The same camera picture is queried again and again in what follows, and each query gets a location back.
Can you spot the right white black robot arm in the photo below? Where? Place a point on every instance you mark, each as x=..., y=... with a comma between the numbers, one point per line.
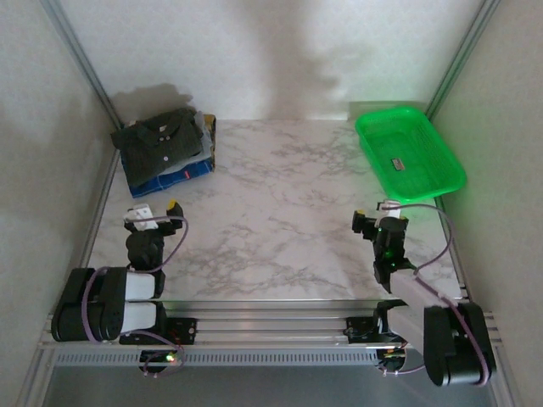
x=449, y=339

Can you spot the dark pinstripe long sleeve shirt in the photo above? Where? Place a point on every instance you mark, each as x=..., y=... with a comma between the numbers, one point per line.
x=161, y=144

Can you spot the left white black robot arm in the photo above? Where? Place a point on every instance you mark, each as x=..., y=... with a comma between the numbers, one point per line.
x=106, y=305

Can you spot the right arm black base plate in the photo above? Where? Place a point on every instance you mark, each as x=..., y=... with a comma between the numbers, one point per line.
x=360, y=330

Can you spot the aluminium rail frame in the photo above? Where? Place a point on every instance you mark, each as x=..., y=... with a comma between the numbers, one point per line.
x=271, y=322

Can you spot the green plastic basket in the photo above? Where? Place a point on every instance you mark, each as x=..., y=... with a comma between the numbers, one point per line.
x=407, y=140

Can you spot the blue plaid shirt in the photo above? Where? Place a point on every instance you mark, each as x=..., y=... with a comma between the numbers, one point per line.
x=169, y=182

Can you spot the small label tag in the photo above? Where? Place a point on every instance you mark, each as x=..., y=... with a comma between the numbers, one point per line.
x=398, y=164

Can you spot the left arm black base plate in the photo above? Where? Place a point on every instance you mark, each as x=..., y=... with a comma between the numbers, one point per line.
x=186, y=330

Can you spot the aluminium frame post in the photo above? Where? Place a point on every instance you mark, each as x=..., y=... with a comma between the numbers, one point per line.
x=82, y=63
x=460, y=63

